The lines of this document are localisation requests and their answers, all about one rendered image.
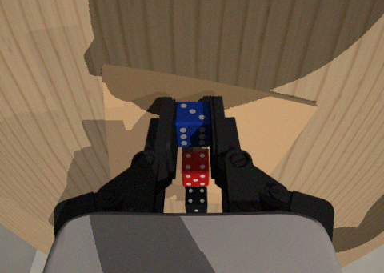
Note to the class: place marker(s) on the black die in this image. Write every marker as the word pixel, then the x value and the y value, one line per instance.
pixel 196 200

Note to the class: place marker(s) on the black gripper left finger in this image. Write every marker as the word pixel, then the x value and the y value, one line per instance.
pixel 139 187

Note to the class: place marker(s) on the blue die with white pips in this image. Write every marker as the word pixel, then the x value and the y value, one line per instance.
pixel 192 124

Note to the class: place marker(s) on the dark red die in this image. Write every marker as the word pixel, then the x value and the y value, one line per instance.
pixel 195 169

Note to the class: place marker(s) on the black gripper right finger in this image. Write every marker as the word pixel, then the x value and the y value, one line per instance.
pixel 244 186

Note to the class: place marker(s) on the tan flat mat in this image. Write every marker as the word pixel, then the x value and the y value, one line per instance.
pixel 268 124

